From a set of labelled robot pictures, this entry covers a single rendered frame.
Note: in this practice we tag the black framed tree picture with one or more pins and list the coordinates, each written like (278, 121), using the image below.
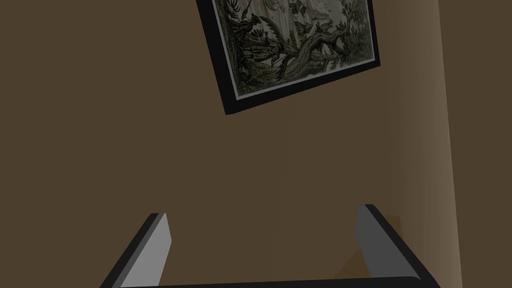
(296, 44)

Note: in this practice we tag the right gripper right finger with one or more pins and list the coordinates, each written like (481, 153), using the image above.
(382, 248)

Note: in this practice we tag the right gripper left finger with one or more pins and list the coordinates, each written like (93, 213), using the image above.
(148, 252)

